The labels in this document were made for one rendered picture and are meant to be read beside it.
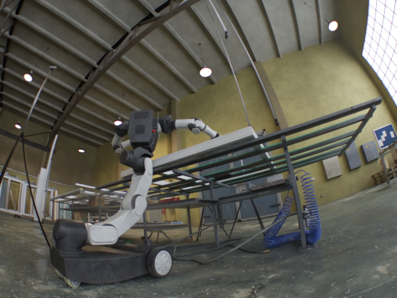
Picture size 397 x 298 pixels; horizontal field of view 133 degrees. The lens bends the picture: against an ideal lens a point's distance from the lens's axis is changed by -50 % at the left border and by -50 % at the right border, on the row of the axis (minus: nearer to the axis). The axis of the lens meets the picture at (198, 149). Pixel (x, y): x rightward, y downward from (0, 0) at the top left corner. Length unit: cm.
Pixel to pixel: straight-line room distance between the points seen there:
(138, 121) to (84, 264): 111
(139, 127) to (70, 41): 937
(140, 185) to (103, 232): 50
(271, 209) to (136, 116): 690
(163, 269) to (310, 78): 978
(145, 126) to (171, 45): 816
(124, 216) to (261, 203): 692
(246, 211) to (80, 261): 740
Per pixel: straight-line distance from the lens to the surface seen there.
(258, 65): 1039
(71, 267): 92
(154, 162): 160
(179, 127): 153
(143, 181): 136
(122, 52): 731
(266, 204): 765
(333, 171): 775
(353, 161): 808
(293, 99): 909
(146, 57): 992
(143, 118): 145
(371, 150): 857
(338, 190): 791
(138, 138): 141
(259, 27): 967
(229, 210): 812
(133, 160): 133
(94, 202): 347
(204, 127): 150
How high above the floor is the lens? 37
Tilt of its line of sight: 23 degrees up
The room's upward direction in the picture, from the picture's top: 6 degrees counter-clockwise
